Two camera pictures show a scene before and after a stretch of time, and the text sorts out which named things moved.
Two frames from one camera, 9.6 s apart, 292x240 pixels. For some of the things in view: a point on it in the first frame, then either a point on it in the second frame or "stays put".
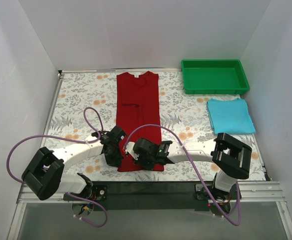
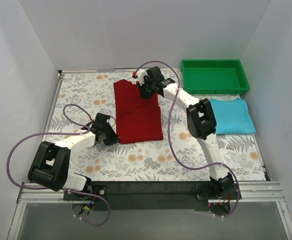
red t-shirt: (129, 165) to (138, 119)
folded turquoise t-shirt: (230, 116) stays put
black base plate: (154, 196) stays put
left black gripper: (113, 158) to (111, 136)
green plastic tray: (214, 76) stays put
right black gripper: (141, 160) to (147, 89)
